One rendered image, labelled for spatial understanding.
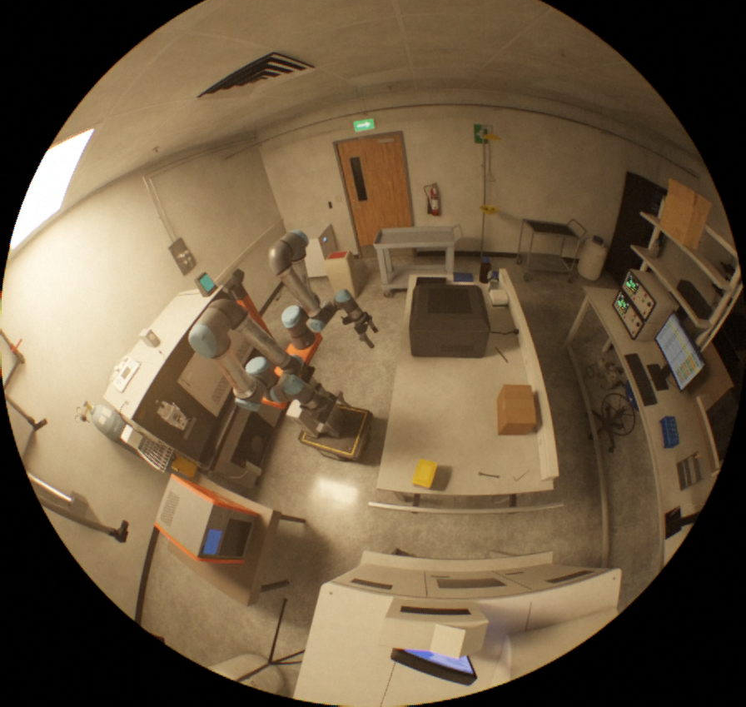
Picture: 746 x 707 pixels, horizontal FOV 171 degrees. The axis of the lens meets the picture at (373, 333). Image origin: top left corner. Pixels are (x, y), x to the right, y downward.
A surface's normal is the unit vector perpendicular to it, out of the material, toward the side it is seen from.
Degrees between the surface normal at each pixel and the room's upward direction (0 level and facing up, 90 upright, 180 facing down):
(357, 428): 0
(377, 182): 90
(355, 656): 0
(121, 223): 90
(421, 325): 58
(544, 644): 41
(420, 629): 0
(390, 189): 90
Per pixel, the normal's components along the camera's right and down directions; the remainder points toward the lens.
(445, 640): -0.75, -0.54
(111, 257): 0.97, 0.01
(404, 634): -0.17, -0.69
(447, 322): -0.24, 0.24
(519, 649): -0.01, -1.00
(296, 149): -0.18, 0.72
